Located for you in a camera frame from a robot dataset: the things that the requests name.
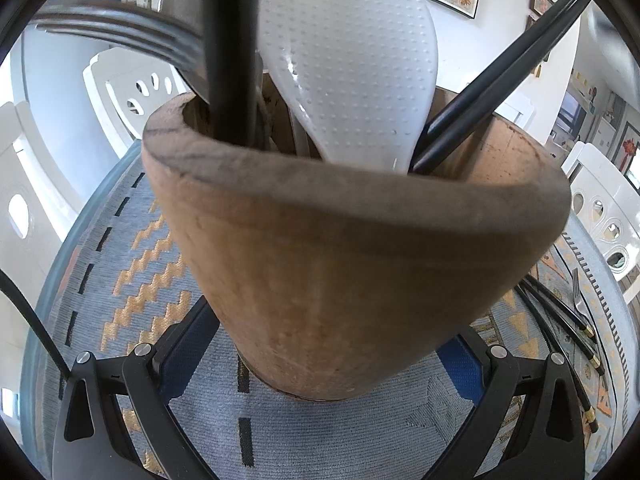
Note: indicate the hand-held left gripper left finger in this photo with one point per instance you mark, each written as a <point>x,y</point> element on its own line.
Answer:
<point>187,355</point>

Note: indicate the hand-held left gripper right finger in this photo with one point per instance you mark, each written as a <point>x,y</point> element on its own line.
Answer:
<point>462,365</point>

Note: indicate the metal fork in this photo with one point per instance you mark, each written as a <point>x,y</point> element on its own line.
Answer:
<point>577,295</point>
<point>125,30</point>

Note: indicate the wooden utensil holder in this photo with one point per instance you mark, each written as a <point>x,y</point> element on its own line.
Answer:
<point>350,260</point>

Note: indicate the white dotted spoon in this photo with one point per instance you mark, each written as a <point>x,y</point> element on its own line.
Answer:
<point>350,60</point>

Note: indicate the blue patterned tablecloth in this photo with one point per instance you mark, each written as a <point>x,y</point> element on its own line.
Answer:
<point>325,435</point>

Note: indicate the white chair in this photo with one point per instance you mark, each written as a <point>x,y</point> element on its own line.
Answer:
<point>115,85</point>
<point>20,185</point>
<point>600,195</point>

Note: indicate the red flower picture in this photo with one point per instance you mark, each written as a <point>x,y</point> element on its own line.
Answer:
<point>631,152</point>

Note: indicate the dark screen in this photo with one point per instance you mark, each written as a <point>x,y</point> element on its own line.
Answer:
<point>575,112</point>

